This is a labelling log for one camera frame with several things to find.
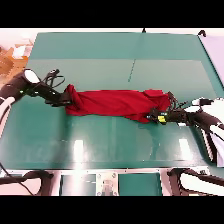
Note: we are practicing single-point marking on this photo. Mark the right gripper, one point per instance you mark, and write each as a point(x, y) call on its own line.
point(159, 115)

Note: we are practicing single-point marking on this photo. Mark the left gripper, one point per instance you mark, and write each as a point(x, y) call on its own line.
point(61, 98)

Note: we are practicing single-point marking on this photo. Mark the red T-shirt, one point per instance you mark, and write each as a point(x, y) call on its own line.
point(113, 103)

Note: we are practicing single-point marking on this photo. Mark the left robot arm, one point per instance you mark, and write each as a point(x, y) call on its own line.
point(31, 78)

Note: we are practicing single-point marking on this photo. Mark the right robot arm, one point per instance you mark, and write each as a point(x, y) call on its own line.
point(206, 115)

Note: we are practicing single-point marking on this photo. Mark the silver frame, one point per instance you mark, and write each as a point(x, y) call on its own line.
point(106, 182)

